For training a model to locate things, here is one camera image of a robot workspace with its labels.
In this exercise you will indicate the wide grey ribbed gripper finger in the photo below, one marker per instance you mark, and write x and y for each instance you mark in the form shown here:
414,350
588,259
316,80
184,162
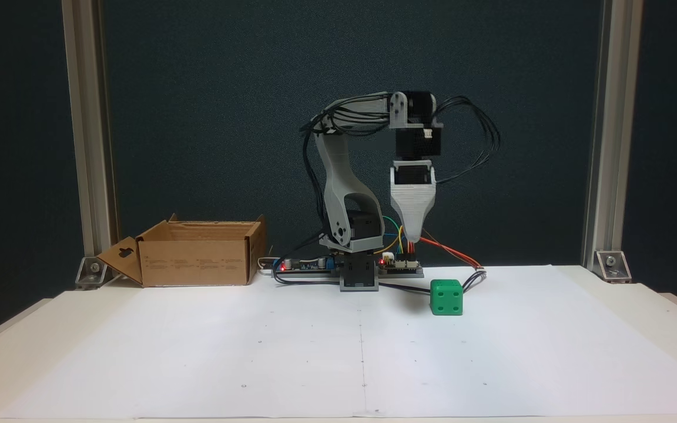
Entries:
414,211

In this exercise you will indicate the green dice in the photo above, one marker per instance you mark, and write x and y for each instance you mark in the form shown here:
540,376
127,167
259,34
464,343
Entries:
446,298

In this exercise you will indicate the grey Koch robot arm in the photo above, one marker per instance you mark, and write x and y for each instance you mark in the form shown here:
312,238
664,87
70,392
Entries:
344,188

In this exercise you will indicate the blue circuit board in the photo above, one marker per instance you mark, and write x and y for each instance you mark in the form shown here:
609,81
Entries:
306,265

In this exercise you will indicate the white paper sheet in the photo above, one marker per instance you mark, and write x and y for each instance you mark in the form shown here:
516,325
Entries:
256,352

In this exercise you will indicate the open cardboard box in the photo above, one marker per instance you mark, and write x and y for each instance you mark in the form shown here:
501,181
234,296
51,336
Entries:
197,261

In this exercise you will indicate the aluminium frame post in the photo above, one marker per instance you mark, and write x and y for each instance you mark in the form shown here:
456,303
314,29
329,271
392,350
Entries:
612,129
89,129

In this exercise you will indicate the metal corner bracket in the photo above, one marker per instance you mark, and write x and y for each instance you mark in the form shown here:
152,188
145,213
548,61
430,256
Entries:
91,273
613,265

